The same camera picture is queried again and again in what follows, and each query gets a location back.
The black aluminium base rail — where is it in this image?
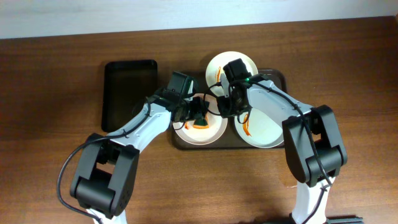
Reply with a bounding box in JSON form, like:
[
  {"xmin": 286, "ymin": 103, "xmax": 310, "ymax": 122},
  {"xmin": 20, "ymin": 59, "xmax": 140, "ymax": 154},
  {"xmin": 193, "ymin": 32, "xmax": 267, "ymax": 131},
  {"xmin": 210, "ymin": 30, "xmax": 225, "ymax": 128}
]
[{"xmin": 325, "ymin": 216, "xmax": 364, "ymax": 224}]

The orange green scrub sponge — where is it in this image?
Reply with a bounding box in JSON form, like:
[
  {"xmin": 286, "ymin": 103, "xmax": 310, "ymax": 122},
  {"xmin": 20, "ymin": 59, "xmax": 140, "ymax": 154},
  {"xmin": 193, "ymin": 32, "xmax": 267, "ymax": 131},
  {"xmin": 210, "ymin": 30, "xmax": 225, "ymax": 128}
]
[{"xmin": 192, "ymin": 117, "xmax": 210, "ymax": 129}]

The brown serving tray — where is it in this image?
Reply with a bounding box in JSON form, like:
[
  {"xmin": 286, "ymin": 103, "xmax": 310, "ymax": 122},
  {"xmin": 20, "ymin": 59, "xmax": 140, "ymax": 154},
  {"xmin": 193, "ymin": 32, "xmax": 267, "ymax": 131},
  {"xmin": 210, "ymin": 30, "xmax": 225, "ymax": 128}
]
[{"xmin": 170, "ymin": 68, "xmax": 287, "ymax": 151}]

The white plate top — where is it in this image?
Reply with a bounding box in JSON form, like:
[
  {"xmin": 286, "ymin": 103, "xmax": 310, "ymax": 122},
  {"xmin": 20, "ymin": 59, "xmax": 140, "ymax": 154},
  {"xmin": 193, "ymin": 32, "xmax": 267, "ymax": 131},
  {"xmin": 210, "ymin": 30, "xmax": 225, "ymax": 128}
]
[{"xmin": 205, "ymin": 51, "xmax": 258, "ymax": 86}]

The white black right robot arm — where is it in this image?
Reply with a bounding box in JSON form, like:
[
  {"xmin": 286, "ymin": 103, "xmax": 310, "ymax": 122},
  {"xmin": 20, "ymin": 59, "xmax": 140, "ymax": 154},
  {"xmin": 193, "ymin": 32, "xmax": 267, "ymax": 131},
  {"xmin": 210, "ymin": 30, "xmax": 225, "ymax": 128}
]
[{"xmin": 218, "ymin": 74, "xmax": 348, "ymax": 223}]

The white plate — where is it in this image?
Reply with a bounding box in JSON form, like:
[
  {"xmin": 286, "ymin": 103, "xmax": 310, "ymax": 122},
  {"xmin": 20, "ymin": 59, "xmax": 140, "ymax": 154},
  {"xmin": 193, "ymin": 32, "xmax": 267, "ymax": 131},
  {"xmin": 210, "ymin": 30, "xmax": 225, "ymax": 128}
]
[
  {"xmin": 234, "ymin": 108, "xmax": 284, "ymax": 148},
  {"xmin": 172, "ymin": 112, "xmax": 228, "ymax": 146},
  {"xmin": 205, "ymin": 51, "xmax": 258, "ymax": 86}
]

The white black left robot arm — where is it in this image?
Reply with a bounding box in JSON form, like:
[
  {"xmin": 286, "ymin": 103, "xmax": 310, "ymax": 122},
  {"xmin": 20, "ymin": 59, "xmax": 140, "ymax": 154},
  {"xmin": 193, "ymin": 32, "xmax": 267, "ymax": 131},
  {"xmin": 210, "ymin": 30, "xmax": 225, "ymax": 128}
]
[{"xmin": 67, "ymin": 94, "xmax": 209, "ymax": 223}]

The black water tray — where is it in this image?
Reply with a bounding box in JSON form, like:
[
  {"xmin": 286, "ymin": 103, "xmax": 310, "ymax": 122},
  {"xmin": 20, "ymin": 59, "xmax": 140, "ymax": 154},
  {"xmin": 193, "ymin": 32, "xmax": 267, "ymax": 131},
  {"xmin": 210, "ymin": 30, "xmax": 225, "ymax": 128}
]
[{"xmin": 101, "ymin": 60, "xmax": 157, "ymax": 133}]

